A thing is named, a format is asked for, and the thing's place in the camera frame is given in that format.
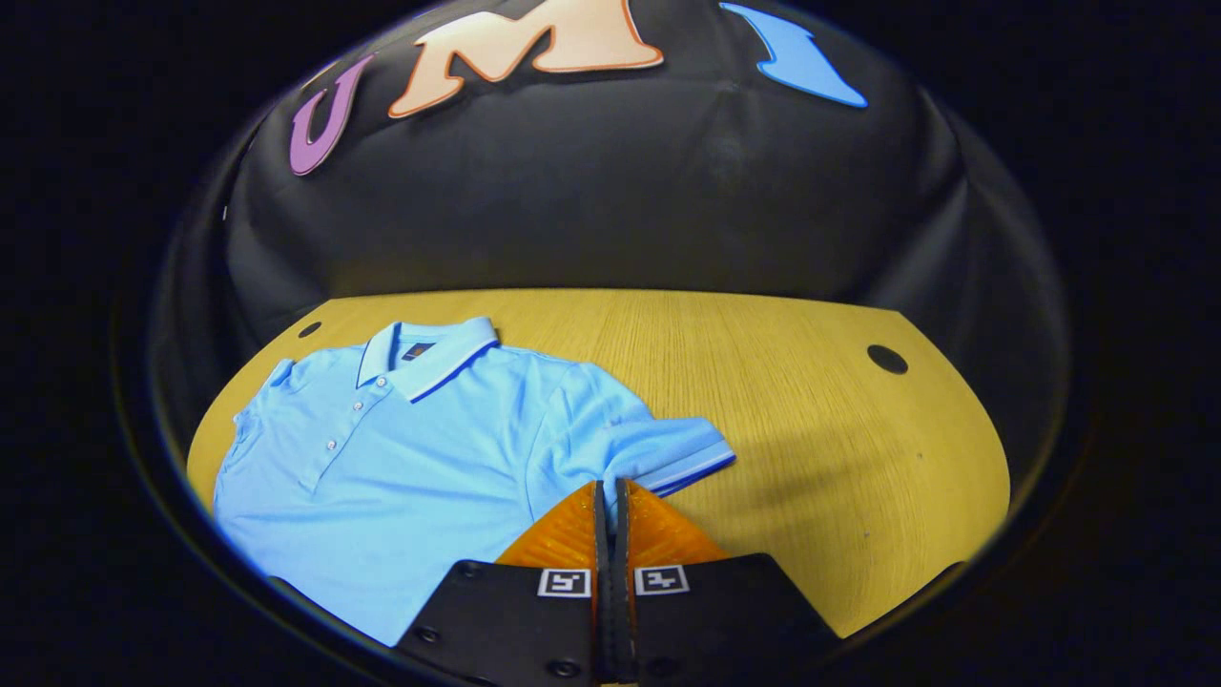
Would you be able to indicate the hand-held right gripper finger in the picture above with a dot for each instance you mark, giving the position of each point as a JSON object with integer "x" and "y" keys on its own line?
{"x": 622, "y": 592}
{"x": 601, "y": 592}

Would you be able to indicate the light blue polo T-shirt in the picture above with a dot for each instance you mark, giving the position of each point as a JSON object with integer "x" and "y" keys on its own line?
{"x": 401, "y": 477}

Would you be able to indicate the round black table grommet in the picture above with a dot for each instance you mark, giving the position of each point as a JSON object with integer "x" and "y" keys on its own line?
{"x": 887, "y": 359}
{"x": 310, "y": 329}

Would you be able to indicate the black backdrop cloth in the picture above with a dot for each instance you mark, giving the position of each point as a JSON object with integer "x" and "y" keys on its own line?
{"x": 620, "y": 191}

